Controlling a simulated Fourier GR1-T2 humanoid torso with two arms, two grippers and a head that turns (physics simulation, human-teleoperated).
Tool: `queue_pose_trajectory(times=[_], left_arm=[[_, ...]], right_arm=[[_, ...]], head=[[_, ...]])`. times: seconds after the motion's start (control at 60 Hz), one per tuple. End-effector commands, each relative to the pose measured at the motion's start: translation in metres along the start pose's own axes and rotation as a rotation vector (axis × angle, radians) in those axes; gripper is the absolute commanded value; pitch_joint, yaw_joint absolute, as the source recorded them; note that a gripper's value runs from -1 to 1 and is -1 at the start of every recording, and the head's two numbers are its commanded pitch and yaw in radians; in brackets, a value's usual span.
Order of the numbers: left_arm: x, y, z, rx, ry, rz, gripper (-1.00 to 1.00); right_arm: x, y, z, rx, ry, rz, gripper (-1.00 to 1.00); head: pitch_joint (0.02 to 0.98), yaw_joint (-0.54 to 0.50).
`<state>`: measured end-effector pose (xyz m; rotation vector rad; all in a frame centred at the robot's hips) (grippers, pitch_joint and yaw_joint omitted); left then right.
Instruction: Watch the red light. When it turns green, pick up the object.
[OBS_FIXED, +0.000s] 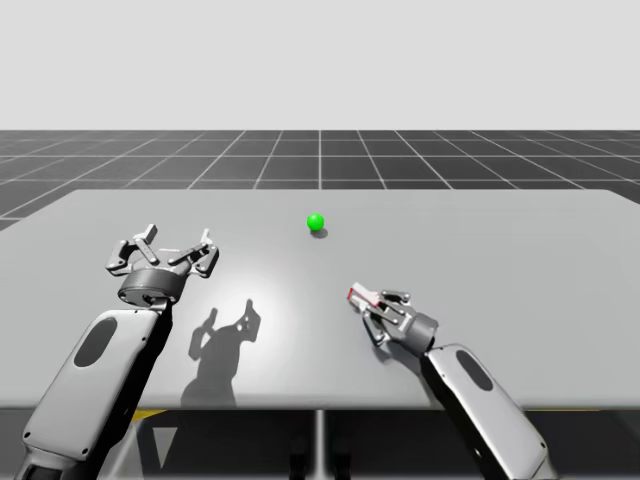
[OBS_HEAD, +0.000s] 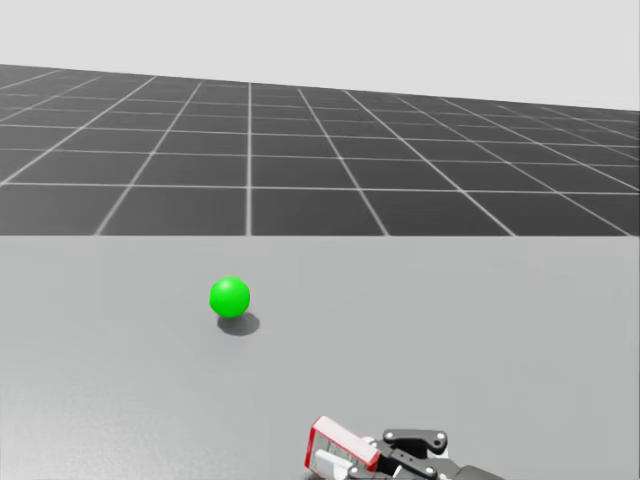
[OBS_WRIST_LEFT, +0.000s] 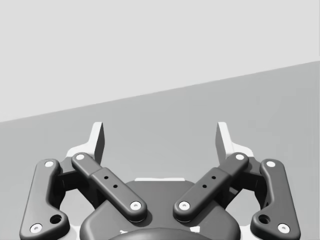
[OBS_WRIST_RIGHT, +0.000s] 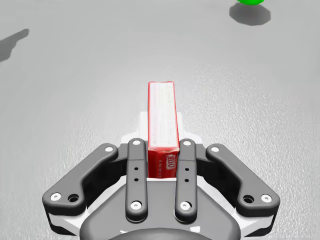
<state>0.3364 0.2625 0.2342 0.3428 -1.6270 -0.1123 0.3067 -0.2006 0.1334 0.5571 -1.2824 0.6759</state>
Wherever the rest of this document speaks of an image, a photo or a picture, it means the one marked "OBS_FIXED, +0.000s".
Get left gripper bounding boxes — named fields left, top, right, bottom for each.
left=104, top=224, right=221, bottom=307

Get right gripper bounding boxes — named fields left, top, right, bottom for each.
left=358, top=288, right=441, bottom=358

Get red and white carton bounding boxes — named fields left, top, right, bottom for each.
left=346, top=282, right=384, bottom=308

